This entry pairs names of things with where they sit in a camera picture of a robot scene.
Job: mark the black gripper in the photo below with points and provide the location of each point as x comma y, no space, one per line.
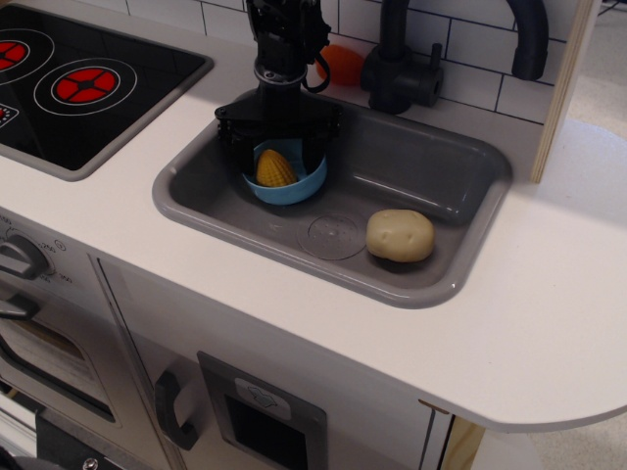
269,112

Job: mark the yellow toy corn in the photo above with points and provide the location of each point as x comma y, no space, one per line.
273,170

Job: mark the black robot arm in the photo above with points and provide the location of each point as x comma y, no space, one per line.
290,36

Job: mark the blue plastic bowl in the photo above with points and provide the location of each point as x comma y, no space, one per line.
305,184

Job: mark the grey toy sink basin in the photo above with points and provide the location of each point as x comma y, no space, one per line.
378,162

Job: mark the orange toy vegetable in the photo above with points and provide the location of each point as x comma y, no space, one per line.
345,65

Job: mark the black toy faucet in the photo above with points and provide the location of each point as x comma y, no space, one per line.
395,81

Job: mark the beige toy potato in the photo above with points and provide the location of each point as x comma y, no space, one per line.
400,236

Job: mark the black toy stove top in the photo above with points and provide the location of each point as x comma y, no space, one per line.
73,94

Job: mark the grey oven knob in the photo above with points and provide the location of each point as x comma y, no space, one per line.
21,258

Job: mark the grey dispenser panel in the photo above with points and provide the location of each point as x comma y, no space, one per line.
276,427

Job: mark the wooden side panel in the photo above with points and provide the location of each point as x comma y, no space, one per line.
577,43

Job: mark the black cabinet door handle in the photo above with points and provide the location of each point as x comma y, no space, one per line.
176,411

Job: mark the grey oven door handle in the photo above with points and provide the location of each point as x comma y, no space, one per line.
18,306

